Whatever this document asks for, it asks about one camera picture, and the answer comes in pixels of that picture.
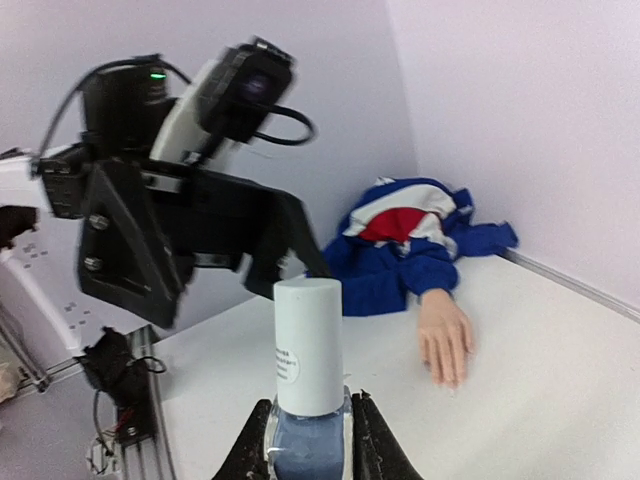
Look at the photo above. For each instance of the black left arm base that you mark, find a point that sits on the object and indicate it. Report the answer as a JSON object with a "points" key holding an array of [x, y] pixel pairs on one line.
{"points": [[111, 368]]}

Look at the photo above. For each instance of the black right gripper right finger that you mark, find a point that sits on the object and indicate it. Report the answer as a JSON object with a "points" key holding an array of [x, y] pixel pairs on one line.
{"points": [[377, 453]]}

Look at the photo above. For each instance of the blue nail polish bottle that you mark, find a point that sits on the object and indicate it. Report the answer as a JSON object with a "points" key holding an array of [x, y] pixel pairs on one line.
{"points": [[305, 448]]}

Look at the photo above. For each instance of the blue white red jacket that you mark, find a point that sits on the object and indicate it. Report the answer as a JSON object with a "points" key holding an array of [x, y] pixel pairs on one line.
{"points": [[403, 237]]}

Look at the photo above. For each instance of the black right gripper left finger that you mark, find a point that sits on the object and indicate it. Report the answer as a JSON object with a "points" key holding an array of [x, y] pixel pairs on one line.
{"points": [[246, 459]]}

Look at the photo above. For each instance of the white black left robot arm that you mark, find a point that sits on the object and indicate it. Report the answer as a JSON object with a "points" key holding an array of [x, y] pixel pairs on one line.
{"points": [[125, 103]]}

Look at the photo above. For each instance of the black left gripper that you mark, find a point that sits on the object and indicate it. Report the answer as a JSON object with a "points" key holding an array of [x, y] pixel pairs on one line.
{"points": [[140, 243]]}

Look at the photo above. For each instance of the aluminium table front rail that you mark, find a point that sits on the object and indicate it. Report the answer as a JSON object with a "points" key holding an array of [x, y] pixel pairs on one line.
{"points": [[147, 458]]}

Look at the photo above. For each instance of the mannequin hand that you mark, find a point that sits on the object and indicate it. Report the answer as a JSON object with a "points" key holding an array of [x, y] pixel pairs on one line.
{"points": [[445, 338]]}

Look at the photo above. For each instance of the white nail polish cap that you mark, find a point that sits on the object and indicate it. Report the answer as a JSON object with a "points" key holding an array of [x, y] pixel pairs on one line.
{"points": [[308, 346]]}

